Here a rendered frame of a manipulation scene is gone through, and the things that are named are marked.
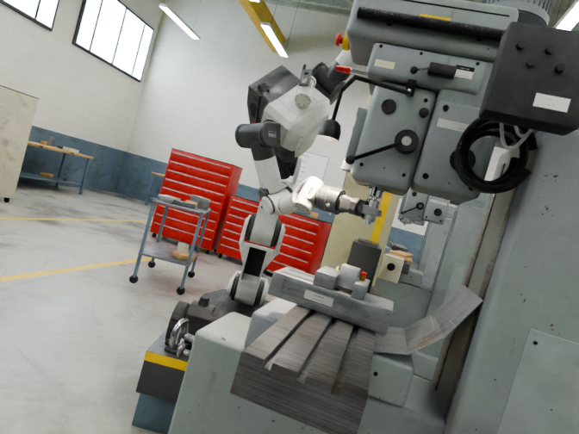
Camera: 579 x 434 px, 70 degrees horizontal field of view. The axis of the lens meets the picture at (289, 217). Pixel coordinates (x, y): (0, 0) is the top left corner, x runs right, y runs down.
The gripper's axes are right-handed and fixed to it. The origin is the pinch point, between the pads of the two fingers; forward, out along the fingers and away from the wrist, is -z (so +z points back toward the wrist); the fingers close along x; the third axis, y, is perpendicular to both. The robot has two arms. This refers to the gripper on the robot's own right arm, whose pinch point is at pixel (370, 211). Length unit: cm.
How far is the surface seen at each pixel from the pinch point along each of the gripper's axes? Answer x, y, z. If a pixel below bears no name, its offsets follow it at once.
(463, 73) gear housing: -8.0, -45.1, -17.1
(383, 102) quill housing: -11.2, -32.7, 2.4
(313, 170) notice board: 822, -73, 424
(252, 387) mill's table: -68, 37, -9
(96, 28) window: 472, -238, 885
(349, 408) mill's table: -64, 34, -26
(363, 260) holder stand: 29.6, 19.3, 6.0
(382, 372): -12.5, 43.4, -20.7
